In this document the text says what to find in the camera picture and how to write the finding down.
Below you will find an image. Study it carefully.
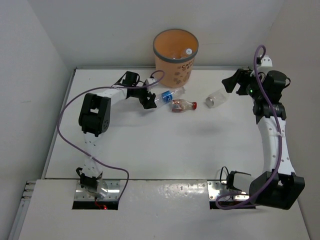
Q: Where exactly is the metal base plate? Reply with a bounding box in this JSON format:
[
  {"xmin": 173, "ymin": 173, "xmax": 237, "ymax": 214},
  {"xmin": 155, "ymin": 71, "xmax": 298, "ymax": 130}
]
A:
[
  {"xmin": 73, "ymin": 179, "xmax": 121, "ymax": 202},
  {"xmin": 207, "ymin": 180, "xmax": 250, "ymax": 202}
]

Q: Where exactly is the red cap crushed bottle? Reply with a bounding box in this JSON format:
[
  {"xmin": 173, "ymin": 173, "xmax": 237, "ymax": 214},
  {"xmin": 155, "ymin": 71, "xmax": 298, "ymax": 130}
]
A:
[{"xmin": 170, "ymin": 99, "xmax": 197, "ymax": 113}]

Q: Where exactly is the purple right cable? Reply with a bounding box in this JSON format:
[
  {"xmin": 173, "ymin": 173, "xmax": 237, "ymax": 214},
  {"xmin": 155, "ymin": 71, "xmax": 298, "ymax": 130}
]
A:
[{"xmin": 215, "ymin": 44, "xmax": 283, "ymax": 210}]

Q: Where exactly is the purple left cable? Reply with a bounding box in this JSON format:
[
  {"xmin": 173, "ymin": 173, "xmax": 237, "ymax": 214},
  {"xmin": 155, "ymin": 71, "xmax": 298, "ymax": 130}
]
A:
[{"xmin": 56, "ymin": 69, "xmax": 166, "ymax": 205}]

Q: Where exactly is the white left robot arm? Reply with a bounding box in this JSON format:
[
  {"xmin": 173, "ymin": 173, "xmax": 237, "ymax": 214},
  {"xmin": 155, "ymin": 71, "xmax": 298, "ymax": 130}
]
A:
[{"xmin": 76, "ymin": 71, "xmax": 157, "ymax": 195}]

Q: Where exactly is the purple cable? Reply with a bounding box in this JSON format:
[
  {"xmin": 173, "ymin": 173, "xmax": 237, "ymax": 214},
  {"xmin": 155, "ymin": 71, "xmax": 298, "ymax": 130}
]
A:
[
  {"xmin": 215, "ymin": 44, "xmax": 283, "ymax": 210},
  {"xmin": 56, "ymin": 69, "xmax": 166, "ymax": 205}
]

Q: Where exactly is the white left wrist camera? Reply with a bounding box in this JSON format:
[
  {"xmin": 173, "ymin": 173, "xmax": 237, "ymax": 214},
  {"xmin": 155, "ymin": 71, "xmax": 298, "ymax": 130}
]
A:
[{"xmin": 144, "ymin": 77, "xmax": 157, "ymax": 88}]

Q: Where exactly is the capless clear bottle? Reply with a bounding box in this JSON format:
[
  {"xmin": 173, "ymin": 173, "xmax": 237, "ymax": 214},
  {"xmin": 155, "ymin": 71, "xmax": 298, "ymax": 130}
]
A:
[{"xmin": 205, "ymin": 88, "xmax": 229, "ymax": 108}]

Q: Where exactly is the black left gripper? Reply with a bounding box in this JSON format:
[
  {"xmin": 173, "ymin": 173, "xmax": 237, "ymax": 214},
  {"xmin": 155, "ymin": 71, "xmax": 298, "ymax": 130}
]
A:
[{"xmin": 131, "ymin": 82, "xmax": 156, "ymax": 109}]

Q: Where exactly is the clear bottle white label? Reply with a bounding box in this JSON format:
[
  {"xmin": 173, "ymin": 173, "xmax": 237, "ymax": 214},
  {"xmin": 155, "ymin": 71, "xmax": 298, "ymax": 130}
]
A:
[{"xmin": 171, "ymin": 48, "xmax": 193, "ymax": 60}]

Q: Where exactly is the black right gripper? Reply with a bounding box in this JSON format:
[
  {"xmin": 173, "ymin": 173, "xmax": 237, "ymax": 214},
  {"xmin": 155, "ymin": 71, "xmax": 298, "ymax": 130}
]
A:
[{"xmin": 222, "ymin": 68, "xmax": 265, "ymax": 101}]

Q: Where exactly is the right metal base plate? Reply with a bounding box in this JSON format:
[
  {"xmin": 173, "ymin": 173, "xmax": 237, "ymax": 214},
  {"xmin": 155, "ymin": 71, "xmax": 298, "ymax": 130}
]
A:
[{"xmin": 207, "ymin": 180, "xmax": 250, "ymax": 202}]

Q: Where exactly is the clear bottle blue label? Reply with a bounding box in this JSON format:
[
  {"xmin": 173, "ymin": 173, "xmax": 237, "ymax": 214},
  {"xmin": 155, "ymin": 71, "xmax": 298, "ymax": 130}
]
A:
[{"xmin": 154, "ymin": 87, "xmax": 185, "ymax": 108}]

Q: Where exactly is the orange paper bin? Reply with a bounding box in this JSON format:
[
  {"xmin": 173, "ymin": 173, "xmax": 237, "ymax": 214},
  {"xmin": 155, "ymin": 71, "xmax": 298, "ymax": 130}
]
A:
[{"xmin": 152, "ymin": 29, "xmax": 199, "ymax": 88}]

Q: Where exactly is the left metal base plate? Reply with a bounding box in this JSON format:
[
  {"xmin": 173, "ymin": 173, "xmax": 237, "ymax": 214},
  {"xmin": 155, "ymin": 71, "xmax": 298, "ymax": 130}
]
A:
[{"xmin": 73, "ymin": 179, "xmax": 121, "ymax": 202}]

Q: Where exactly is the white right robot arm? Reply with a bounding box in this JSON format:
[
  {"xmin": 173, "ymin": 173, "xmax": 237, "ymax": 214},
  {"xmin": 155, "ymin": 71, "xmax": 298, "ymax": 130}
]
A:
[{"xmin": 222, "ymin": 68, "xmax": 305, "ymax": 210}]

